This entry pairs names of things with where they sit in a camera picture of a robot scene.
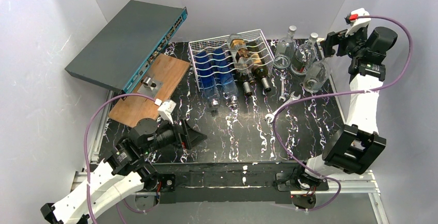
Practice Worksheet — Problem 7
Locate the clear bottle blue label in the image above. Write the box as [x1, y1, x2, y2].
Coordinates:
[303, 60, 331, 93]

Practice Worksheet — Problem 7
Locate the clear bottle green label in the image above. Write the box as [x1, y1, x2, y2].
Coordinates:
[273, 25, 297, 69]

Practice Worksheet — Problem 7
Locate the amber labelled bottle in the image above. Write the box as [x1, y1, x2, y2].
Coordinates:
[227, 34, 256, 85]

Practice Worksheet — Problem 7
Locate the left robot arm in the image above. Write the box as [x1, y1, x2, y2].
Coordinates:
[40, 118, 207, 223]

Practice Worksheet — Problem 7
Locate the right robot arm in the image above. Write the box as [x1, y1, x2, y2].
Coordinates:
[274, 26, 398, 191]

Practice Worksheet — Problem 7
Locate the blue bottle right bottom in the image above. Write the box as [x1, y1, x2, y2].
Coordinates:
[212, 48, 238, 109]

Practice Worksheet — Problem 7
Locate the blue bottle left bottom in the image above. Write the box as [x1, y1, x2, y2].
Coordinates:
[195, 51, 220, 111]

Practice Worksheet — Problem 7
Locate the dark wine bottle left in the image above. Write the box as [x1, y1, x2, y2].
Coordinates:
[237, 71, 253, 97]

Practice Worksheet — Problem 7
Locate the dark wine bottle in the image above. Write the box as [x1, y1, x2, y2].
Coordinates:
[251, 53, 272, 93]
[237, 71, 253, 97]

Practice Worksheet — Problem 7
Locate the dark wine bottle right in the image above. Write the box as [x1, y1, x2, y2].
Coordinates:
[251, 53, 272, 93]

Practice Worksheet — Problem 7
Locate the wooden board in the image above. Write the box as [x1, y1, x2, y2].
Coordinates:
[108, 54, 190, 127]

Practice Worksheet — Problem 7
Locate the metal plate with cylinder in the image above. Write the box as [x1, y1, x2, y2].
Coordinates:
[137, 76, 163, 98]

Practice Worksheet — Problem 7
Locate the small silver wrench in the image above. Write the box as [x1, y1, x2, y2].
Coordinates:
[279, 75, 286, 102]

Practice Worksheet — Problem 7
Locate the large silver wrench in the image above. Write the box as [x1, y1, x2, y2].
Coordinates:
[264, 92, 301, 124]

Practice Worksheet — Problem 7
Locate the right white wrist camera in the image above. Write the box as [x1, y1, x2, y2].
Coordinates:
[345, 8, 371, 37]

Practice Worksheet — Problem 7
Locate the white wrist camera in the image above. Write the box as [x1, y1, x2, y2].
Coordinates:
[345, 8, 371, 37]
[154, 99, 176, 124]

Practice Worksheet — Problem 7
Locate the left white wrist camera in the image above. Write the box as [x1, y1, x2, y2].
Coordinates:
[154, 99, 176, 124]

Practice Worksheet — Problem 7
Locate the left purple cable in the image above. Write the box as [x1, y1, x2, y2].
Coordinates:
[84, 93, 163, 224]

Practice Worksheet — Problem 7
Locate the purple cable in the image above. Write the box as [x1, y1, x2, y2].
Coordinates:
[272, 14, 413, 212]
[84, 93, 163, 224]

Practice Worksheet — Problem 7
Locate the white wire wine rack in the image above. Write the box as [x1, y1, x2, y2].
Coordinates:
[189, 29, 274, 91]

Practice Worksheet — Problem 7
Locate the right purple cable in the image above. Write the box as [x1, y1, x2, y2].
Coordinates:
[272, 14, 413, 212]

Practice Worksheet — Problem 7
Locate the grey network switch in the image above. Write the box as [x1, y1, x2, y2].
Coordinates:
[65, 0, 187, 93]

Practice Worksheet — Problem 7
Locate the aluminium frame rail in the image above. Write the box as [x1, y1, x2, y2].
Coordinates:
[63, 89, 390, 224]

